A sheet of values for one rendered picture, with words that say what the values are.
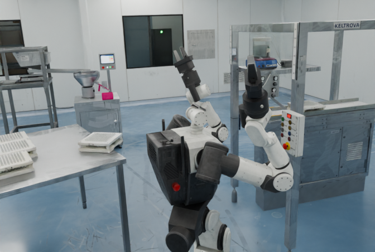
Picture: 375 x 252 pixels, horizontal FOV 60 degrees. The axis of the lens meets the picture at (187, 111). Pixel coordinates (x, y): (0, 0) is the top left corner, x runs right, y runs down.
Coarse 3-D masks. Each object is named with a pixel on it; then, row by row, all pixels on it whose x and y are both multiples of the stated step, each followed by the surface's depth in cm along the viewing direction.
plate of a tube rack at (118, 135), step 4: (100, 132) 256; (88, 136) 248; (116, 136) 246; (120, 136) 249; (80, 140) 239; (84, 140) 238; (108, 140) 236; (112, 140) 236; (80, 144) 235; (84, 144) 234; (88, 144) 234; (92, 144) 233; (96, 144) 232; (100, 144) 232; (104, 144) 231; (108, 144) 230
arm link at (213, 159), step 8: (208, 152) 123; (216, 152) 122; (224, 152) 123; (208, 160) 122; (216, 160) 122; (224, 160) 123; (232, 160) 123; (200, 168) 123; (208, 168) 121; (216, 168) 121; (224, 168) 123; (232, 168) 123; (208, 176) 120; (216, 176) 121; (232, 176) 125
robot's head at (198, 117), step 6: (192, 108) 146; (186, 114) 146; (192, 114) 140; (198, 114) 138; (204, 114) 139; (192, 120) 140; (198, 120) 138; (204, 120) 139; (192, 126) 143; (198, 126) 142
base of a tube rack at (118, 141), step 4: (116, 140) 250; (120, 140) 250; (112, 144) 241; (116, 144) 243; (80, 148) 236; (84, 148) 236; (88, 148) 235; (92, 148) 235; (96, 148) 235; (100, 148) 234; (104, 148) 234; (112, 148) 236; (100, 152) 233; (104, 152) 233; (108, 152) 232
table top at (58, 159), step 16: (64, 128) 295; (80, 128) 293; (48, 144) 254; (64, 144) 253; (32, 160) 224; (48, 160) 223; (64, 160) 222; (80, 160) 221; (96, 160) 220; (112, 160) 219; (16, 176) 200; (32, 176) 199; (48, 176) 198; (64, 176) 199; (0, 192) 180; (16, 192) 184
